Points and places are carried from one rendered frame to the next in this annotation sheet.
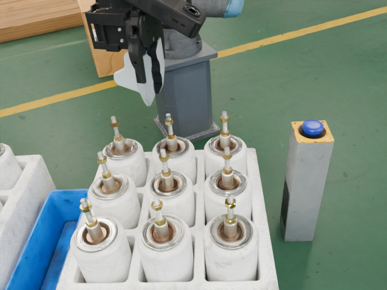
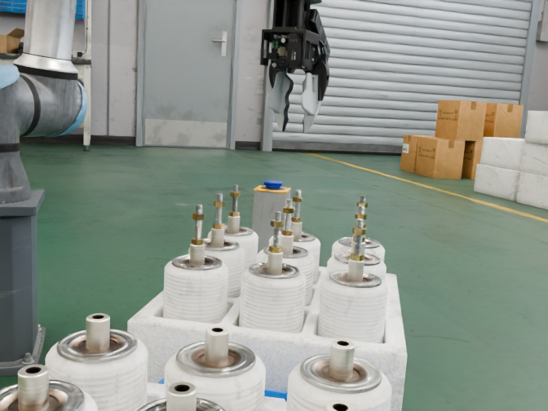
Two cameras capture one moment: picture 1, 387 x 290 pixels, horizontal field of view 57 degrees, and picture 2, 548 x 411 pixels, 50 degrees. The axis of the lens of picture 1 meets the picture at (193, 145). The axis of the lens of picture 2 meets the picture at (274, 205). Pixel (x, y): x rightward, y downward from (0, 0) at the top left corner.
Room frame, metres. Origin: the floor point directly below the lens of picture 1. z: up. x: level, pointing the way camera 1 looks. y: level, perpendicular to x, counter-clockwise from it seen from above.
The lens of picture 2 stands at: (0.47, 1.01, 0.49)
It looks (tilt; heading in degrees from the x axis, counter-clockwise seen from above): 10 degrees down; 274
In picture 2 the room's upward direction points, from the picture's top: 3 degrees clockwise
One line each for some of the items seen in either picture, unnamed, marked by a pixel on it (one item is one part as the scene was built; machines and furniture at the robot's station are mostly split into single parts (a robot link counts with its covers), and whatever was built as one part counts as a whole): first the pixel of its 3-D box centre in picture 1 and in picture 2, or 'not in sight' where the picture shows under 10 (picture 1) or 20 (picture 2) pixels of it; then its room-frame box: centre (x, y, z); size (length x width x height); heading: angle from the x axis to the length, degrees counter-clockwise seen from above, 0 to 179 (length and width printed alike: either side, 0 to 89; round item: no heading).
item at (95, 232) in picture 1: (94, 229); (355, 271); (0.41, 0.19, 0.26); 0.02 x 0.02 x 0.03
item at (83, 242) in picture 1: (96, 234); (355, 279); (0.41, 0.19, 0.25); 0.08 x 0.08 x 0.01
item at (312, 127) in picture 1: (312, 128); (272, 186); (0.56, -0.24, 0.32); 0.04 x 0.04 x 0.02
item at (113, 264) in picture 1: (107, 263); (350, 339); (0.41, 0.19, 0.16); 0.10 x 0.10 x 0.18
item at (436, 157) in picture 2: not in sight; (439, 157); (-0.50, -3.74, 0.15); 0.30 x 0.24 x 0.30; 110
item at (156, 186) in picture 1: (168, 184); (285, 252); (0.51, 0.06, 0.25); 0.08 x 0.08 x 0.01
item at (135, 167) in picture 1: (128, 178); (194, 320); (0.64, 0.16, 0.16); 0.10 x 0.10 x 0.18
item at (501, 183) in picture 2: not in sight; (519, 182); (-0.83, -2.84, 0.09); 0.39 x 0.39 x 0.18; 22
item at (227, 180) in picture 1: (227, 178); (295, 230); (0.50, -0.06, 0.26); 0.02 x 0.02 x 0.03
